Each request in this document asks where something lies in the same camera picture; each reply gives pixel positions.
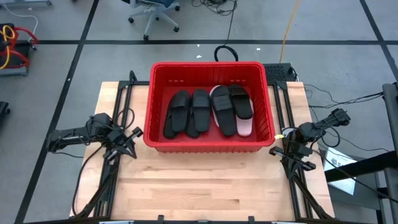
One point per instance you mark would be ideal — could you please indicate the black caster base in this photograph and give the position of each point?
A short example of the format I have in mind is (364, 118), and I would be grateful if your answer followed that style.
(3, 107)

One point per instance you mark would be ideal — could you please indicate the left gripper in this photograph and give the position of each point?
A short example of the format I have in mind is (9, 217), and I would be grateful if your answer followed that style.
(122, 137)

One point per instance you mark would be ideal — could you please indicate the red tube cart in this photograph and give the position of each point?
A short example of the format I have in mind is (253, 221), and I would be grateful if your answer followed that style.
(9, 46)

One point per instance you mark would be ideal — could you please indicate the white printed sheet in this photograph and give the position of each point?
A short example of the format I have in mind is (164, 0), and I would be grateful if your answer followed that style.
(340, 168)

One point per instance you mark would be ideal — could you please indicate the black table edge bracket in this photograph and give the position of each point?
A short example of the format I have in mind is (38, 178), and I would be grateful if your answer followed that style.
(251, 219)
(160, 218)

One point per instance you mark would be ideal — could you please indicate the black right table frame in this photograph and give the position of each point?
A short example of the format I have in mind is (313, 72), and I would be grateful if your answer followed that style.
(276, 102)

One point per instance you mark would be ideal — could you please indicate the black perforated box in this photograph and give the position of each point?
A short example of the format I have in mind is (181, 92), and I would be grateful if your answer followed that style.
(276, 73)

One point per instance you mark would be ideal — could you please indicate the black table frame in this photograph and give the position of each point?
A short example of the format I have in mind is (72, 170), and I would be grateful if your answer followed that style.
(116, 102)
(276, 102)

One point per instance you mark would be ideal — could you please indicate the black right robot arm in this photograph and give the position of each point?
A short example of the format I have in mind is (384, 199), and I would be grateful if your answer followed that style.
(326, 123)

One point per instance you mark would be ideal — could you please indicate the black left table frame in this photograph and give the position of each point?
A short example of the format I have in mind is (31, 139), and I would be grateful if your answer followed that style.
(116, 102)

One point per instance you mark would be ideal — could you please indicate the blue office chair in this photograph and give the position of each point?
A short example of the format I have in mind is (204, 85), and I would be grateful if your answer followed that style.
(155, 9)

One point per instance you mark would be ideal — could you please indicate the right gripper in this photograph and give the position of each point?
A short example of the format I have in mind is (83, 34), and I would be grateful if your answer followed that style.
(297, 149)

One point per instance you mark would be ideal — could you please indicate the red plastic bin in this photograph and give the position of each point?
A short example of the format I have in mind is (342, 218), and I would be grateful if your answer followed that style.
(155, 124)

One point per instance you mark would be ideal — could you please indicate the black metal stand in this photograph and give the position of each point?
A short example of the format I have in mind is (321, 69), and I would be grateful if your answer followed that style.
(390, 124)

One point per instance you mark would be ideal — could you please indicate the yellow bin tag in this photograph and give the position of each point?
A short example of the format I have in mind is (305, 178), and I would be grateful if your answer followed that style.
(279, 136)

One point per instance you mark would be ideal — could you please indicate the pink slide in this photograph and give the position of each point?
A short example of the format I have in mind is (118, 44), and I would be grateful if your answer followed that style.
(245, 127)
(211, 93)

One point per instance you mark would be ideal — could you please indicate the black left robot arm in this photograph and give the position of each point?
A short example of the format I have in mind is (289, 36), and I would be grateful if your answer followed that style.
(71, 135)

